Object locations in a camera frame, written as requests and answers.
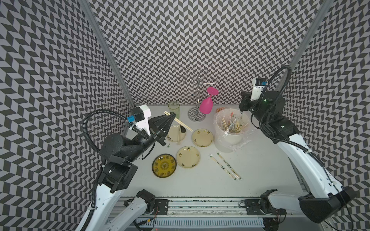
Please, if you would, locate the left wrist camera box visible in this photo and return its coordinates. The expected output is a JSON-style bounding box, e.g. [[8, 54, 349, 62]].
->
[[127, 105, 151, 136]]

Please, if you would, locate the green translucent cup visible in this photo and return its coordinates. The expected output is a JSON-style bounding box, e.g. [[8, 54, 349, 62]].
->
[[168, 101, 180, 119]]

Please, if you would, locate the pink plastic goblet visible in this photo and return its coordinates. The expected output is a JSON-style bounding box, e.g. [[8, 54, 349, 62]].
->
[[199, 87, 219, 115]]

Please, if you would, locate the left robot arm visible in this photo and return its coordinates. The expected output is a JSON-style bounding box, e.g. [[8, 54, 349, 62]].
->
[[77, 107, 176, 231]]

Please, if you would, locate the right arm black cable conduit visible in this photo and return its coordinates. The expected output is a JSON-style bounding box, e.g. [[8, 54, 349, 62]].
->
[[258, 65, 355, 231]]

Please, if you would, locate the yellow dark patterned plate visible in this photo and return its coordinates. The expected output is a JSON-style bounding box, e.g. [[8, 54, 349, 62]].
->
[[152, 154, 177, 178]]

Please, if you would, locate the cream plate back left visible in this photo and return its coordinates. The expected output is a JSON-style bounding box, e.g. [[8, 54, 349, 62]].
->
[[167, 125, 187, 142]]

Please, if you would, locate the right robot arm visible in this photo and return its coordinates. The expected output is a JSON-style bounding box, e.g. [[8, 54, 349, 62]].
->
[[239, 91, 356, 223]]

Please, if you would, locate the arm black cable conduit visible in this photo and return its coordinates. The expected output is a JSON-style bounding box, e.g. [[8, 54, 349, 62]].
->
[[258, 65, 355, 231], [79, 109, 149, 231]]

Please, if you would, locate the cream plate back right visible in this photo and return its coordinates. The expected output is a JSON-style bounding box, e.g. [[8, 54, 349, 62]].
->
[[191, 129, 214, 147]]

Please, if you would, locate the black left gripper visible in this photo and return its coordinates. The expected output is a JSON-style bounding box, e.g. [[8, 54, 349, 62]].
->
[[125, 110, 175, 162]]

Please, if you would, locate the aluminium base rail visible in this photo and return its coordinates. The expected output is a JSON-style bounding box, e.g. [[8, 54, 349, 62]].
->
[[109, 197, 330, 231]]

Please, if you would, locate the cream plate near chopsticks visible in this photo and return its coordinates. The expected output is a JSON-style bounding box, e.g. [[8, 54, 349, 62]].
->
[[176, 146, 200, 168]]

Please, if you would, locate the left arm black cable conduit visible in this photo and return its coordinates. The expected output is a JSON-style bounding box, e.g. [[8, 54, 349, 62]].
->
[[79, 109, 149, 231]]

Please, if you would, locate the metal cup rack stand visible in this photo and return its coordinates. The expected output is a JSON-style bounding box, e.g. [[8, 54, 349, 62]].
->
[[185, 68, 216, 122]]

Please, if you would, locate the orange patterned white bowl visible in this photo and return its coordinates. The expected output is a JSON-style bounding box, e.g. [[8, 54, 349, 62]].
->
[[216, 107, 225, 113]]

